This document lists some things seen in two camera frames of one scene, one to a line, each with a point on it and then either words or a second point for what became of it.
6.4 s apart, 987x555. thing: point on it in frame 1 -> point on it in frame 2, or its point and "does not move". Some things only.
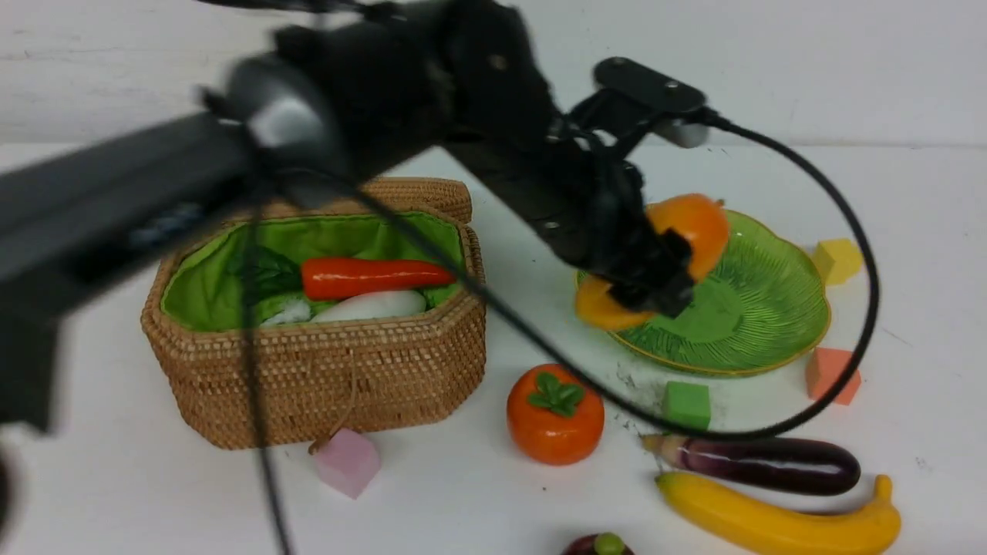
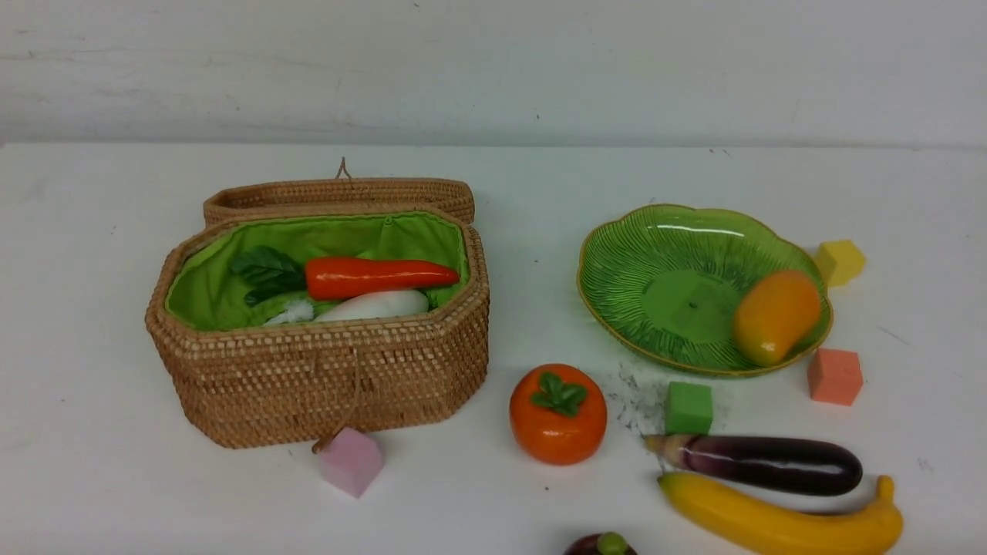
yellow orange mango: [703, 220] -> [775, 316]
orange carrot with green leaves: [266, 273] does not move
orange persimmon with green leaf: [555, 416] does not move
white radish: [378, 304] does not move
